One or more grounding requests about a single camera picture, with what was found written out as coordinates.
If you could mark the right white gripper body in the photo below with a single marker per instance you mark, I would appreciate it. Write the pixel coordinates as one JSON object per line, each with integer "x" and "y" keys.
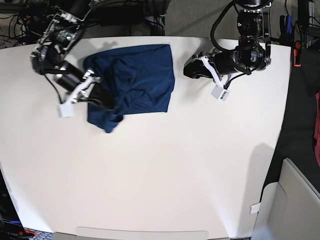
{"x": 82, "y": 90}

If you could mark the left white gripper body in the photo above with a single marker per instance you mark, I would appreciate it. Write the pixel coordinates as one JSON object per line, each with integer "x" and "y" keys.
{"x": 205, "y": 58}

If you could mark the blue long-sleeve T-shirt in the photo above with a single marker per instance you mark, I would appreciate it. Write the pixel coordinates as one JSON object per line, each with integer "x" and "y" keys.
{"x": 140, "y": 79}

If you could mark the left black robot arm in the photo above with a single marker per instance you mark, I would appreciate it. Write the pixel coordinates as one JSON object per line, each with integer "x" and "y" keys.
{"x": 253, "y": 52}

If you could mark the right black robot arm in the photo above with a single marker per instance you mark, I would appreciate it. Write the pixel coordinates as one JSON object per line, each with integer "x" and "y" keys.
{"x": 66, "y": 28}

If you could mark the orange clamp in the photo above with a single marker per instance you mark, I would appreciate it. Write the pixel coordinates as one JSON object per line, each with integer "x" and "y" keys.
{"x": 297, "y": 49}

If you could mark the red cloth pile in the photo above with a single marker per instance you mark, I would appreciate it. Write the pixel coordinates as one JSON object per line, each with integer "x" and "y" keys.
{"x": 316, "y": 135}

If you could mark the beige plastic bin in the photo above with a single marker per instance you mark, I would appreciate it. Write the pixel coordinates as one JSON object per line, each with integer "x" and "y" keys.
{"x": 289, "y": 208}

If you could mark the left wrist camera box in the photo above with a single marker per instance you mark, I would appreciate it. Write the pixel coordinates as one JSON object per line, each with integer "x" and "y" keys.
{"x": 220, "y": 93}

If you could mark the blue handled tool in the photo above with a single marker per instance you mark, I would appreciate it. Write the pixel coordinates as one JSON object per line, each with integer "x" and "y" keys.
{"x": 288, "y": 26}

